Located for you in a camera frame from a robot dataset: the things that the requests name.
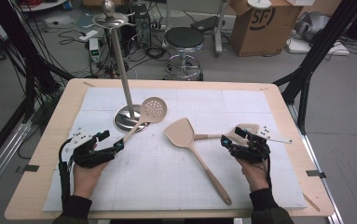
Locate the grey rounded device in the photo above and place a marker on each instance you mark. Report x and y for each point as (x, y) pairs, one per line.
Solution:
(311, 25)

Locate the white power strip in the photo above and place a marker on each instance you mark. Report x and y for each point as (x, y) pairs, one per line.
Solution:
(88, 35)

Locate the white foam mat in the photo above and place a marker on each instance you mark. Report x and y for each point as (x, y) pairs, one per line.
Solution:
(244, 102)

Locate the white power supply unit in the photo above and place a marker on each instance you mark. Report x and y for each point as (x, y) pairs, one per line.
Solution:
(94, 49)

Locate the white flat box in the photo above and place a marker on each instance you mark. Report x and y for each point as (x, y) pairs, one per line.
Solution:
(322, 48)

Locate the grey metal stand leg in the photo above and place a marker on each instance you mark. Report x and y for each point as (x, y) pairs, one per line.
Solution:
(219, 28)

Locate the aluminium rail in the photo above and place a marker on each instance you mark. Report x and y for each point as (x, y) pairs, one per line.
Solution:
(319, 174)
(2, 161)

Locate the black table bracket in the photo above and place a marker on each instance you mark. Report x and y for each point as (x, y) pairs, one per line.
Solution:
(315, 174)
(30, 168)

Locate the black computer tower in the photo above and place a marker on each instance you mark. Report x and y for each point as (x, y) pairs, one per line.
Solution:
(142, 25)

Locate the steel utensil stand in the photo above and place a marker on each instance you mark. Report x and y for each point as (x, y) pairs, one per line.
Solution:
(120, 62)

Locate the white round-base stand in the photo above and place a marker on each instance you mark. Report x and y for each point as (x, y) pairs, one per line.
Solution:
(259, 3)

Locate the person's left hand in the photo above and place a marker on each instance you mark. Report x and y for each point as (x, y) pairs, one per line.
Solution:
(84, 182)

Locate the beige perforated skimmer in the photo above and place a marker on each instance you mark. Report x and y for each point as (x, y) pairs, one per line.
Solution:
(153, 109)

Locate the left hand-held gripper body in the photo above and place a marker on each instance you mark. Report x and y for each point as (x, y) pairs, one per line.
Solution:
(86, 157)

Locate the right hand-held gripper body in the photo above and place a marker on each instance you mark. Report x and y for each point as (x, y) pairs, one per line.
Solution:
(252, 152)

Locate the black round stool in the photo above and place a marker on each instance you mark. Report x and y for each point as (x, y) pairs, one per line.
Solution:
(184, 37)

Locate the person's right hand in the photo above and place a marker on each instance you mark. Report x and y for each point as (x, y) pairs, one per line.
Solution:
(255, 175)

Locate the black flat case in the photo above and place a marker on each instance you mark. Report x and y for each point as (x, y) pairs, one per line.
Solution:
(204, 23)

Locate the black frame stand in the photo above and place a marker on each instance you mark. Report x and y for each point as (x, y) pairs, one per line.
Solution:
(27, 62)
(316, 53)

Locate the beige solid spatula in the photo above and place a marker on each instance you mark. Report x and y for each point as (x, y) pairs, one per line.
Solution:
(181, 133)

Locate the large cardboard box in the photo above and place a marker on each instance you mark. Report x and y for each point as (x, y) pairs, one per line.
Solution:
(260, 34)

